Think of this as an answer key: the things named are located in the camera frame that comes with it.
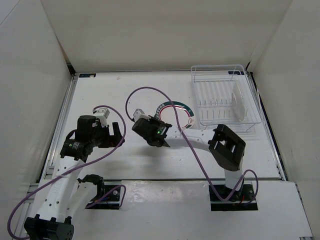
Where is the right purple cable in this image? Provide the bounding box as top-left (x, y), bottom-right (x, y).
top-left (124, 86), bottom-right (260, 203)

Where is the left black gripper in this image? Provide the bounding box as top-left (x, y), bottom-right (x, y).
top-left (89, 122), bottom-right (125, 148)

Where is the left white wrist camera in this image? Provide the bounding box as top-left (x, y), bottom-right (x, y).
top-left (92, 107), bottom-right (110, 127)

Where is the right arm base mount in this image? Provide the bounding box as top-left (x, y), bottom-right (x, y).
top-left (208, 183), bottom-right (258, 212)

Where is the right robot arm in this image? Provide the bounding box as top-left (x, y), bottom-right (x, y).
top-left (132, 114), bottom-right (246, 200)

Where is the white wire dish rack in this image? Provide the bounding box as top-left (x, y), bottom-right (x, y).
top-left (190, 64), bottom-right (262, 133)

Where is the blue table sticker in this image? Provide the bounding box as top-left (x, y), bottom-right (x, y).
top-left (78, 73), bottom-right (96, 78)

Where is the purple cable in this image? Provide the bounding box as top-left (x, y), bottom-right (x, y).
top-left (124, 86), bottom-right (260, 203)
top-left (7, 105), bottom-right (127, 238)

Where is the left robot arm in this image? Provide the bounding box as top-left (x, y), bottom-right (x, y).
top-left (24, 109), bottom-right (125, 240)

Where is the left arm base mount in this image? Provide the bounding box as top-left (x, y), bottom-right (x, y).
top-left (85, 180), bottom-right (127, 210)

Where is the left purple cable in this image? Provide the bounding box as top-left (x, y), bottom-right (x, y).
top-left (7, 105), bottom-right (127, 238)

